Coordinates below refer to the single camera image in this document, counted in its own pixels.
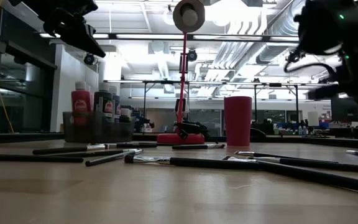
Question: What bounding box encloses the large grey paint bottle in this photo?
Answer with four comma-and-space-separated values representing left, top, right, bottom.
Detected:
93, 82, 114, 123

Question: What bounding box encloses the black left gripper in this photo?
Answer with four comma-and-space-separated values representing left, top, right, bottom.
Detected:
9, 0, 107, 59

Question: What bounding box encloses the grey translucent plastic bin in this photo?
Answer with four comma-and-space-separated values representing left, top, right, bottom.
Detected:
62, 111, 136, 144

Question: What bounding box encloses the red desk lamp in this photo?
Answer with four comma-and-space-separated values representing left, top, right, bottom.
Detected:
156, 0, 206, 146

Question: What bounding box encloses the dark green paint bottle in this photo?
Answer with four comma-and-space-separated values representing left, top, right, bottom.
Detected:
119, 107, 132, 124

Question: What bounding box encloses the dark red plastic cup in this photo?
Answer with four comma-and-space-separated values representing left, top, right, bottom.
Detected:
223, 95, 253, 147

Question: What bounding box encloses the large coral red paint bottle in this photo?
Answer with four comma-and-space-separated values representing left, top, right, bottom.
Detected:
70, 81, 92, 126

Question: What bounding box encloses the black computer monitor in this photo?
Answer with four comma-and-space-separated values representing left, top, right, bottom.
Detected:
330, 96, 358, 123

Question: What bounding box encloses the black ceiling track light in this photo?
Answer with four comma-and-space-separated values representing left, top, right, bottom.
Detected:
284, 49, 306, 65

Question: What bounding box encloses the black lamp power cord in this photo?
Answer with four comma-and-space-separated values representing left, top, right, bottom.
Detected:
173, 119, 213, 144

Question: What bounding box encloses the black aluminium table frame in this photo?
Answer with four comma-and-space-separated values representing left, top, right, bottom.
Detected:
0, 132, 358, 150

